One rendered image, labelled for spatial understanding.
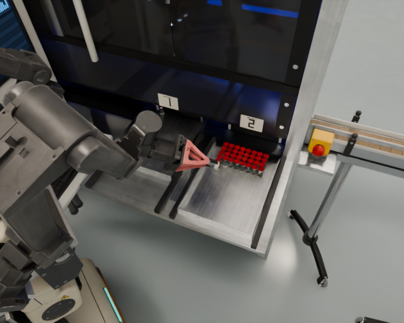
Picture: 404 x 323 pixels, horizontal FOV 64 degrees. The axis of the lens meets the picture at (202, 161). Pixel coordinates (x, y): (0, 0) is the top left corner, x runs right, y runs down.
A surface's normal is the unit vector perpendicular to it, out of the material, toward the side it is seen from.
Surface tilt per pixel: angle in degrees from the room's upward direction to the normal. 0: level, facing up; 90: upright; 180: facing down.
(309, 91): 90
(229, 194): 0
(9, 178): 35
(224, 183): 0
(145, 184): 0
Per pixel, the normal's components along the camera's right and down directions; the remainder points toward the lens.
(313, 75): -0.39, 0.70
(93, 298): -0.02, -0.65
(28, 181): 0.08, -0.11
